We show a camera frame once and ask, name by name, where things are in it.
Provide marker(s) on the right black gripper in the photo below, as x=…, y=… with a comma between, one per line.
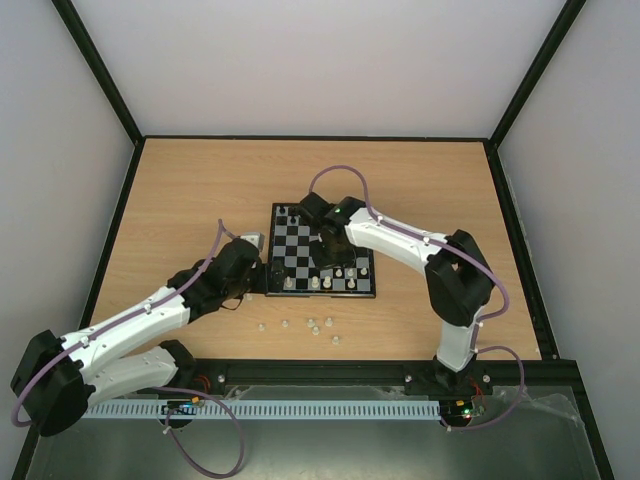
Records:
x=329, y=248

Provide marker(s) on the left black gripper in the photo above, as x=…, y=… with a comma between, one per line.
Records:
x=277, y=284

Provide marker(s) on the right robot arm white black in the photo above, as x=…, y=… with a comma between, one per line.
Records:
x=457, y=275

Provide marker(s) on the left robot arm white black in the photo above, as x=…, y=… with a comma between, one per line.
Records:
x=59, y=378

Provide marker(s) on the left controller circuit board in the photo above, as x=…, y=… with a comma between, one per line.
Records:
x=180, y=407

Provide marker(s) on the controller circuit board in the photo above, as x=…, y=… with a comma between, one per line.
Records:
x=180, y=407
x=463, y=409

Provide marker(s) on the right controller circuit board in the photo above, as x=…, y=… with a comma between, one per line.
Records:
x=463, y=409

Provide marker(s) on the black and silver chessboard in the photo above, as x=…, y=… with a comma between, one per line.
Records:
x=290, y=244

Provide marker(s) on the clear plastic sheet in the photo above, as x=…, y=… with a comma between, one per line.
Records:
x=540, y=440

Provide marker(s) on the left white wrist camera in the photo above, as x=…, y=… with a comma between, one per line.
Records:
x=257, y=239

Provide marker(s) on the light blue slotted cable duct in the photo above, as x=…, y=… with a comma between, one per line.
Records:
x=421, y=410

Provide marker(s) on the black aluminium frame rail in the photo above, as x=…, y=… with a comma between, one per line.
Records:
x=416, y=377

